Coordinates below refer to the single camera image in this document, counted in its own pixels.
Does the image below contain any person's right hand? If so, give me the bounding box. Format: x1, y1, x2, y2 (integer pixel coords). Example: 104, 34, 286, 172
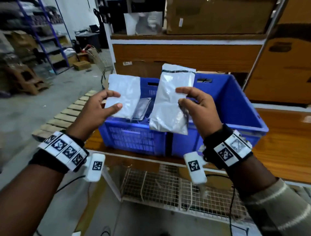
175, 87, 224, 140

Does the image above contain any person's left hand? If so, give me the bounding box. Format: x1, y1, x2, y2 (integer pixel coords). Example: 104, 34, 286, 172
65, 89, 123, 142

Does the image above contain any white packet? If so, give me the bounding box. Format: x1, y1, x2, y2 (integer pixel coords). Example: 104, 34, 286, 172
131, 97, 152, 121
149, 64, 197, 136
104, 74, 141, 120

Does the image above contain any perforated blue plastic crate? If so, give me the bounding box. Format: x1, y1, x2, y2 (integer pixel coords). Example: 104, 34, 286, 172
98, 77, 170, 157

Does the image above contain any person's right forearm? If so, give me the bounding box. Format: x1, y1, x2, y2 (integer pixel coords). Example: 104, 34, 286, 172
225, 155, 311, 236

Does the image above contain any person's left forearm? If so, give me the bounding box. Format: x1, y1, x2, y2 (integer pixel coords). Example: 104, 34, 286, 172
0, 164, 65, 236

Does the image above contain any solid blue plastic crate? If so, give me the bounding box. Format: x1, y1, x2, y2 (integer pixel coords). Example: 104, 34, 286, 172
167, 73, 270, 159

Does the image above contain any wooden pallet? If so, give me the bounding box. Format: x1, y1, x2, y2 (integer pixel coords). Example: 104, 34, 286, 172
31, 90, 107, 143

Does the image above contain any small closed cardboard box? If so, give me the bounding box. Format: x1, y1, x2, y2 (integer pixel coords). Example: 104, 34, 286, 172
73, 61, 92, 71

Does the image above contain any metal shopping cart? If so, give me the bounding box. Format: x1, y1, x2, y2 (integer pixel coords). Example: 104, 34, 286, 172
86, 47, 115, 89

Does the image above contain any flat cardboard sheet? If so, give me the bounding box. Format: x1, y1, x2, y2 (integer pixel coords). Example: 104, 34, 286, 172
114, 61, 168, 79

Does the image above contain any black desk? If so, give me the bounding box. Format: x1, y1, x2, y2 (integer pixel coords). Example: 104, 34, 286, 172
75, 33, 101, 53

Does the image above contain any brown wooden step stool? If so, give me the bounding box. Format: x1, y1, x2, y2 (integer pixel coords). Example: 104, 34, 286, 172
5, 64, 50, 96

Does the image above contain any black metal stand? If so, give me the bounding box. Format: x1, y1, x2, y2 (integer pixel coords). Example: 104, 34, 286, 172
93, 8, 109, 49

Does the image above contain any large brown cardboard box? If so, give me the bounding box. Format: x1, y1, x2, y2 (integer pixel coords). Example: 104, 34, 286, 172
166, 0, 277, 35

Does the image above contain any white open box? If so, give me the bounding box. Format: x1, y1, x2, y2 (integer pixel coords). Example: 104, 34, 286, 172
124, 11, 164, 36

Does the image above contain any stack of flattened cardboard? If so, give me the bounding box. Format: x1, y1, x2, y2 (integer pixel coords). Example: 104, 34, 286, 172
0, 30, 37, 64

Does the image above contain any blue metal storage rack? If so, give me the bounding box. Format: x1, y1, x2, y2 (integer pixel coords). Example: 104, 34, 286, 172
0, 0, 73, 76

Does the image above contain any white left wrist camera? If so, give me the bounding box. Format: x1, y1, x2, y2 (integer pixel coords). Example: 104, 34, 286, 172
84, 153, 106, 183

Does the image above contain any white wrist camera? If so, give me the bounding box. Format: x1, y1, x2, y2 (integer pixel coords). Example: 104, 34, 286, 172
183, 151, 208, 185
84, 153, 106, 183

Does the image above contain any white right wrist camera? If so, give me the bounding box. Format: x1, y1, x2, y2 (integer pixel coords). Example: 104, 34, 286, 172
183, 151, 208, 185

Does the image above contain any black left wrist camera cable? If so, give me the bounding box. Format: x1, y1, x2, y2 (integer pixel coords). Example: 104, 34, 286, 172
56, 175, 87, 194

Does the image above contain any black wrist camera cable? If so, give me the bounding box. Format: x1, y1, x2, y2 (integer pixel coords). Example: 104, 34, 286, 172
56, 175, 87, 194
228, 184, 236, 236

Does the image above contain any white wire mesh shelf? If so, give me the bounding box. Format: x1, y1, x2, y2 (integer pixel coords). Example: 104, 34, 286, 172
102, 163, 253, 223

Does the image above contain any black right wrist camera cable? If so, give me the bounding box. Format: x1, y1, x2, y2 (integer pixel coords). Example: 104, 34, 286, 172
228, 184, 236, 236

